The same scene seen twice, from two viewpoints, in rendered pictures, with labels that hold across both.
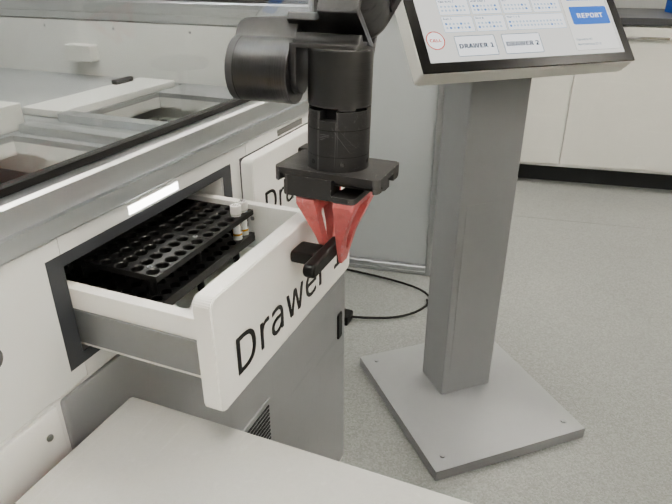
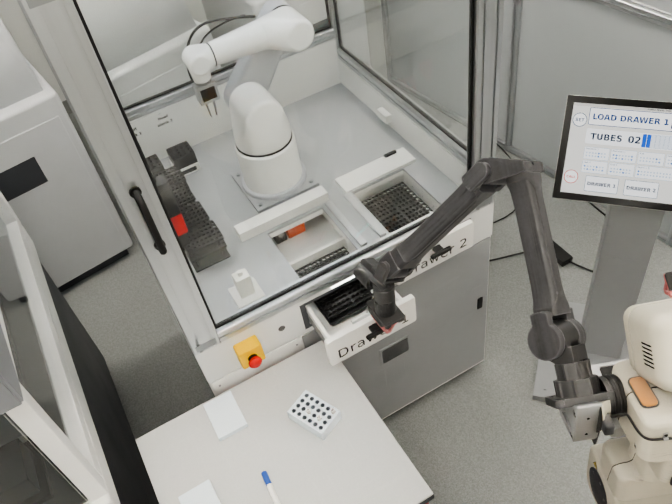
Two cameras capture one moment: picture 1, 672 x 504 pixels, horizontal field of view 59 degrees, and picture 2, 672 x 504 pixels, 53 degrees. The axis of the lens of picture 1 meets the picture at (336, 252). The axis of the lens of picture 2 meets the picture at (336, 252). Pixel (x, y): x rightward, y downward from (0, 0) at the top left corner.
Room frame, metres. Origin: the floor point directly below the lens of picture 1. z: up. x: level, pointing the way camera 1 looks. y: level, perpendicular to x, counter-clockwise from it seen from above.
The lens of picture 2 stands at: (-0.33, -0.75, 2.43)
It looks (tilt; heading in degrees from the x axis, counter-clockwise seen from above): 46 degrees down; 46
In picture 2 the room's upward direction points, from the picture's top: 11 degrees counter-clockwise
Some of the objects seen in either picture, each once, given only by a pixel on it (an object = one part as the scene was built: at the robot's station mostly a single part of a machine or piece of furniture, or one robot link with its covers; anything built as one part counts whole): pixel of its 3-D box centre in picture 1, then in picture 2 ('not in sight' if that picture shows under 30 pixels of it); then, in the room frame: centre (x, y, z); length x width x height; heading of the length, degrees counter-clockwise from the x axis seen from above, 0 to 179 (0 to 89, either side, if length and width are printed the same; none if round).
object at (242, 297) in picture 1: (288, 278); (371, 329); (0.52, 0.05, 0.87); 0.29 x 0.02 x 0.11; 157
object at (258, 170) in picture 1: (296, 168); (434, 252); (0.87, 0.06, 0.87); 0.29 x 0.02 x 0.11; 157
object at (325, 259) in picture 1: (312, 254); (375, 329); (0.51, 0.02, 0.91); 0.07 x 0.04 x 0.01; 157
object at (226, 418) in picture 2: not in sight; (225, 415); (0.11, 0.28, 0.77); 0.13 x 0.09 x 0.02; 67
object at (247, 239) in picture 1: (128, 248); (337, 287); (0.60, 0.23, 0.87); 0.22 x 0.18 x 0.06; 67
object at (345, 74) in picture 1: (333, 75); (382, 289); (0.54, 0.00, 1.07); 0.07 x 0.06 x 0.07; 73
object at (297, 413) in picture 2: not in sight; (314, 414); (0.25, 0.06, 0.78); 0.12 x 0.08 x 0.04; 91
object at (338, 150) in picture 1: (338, 144); (385, 305); (0.53, 0.00, 1.01); 0.10 x 0.07 x 0.07; 67
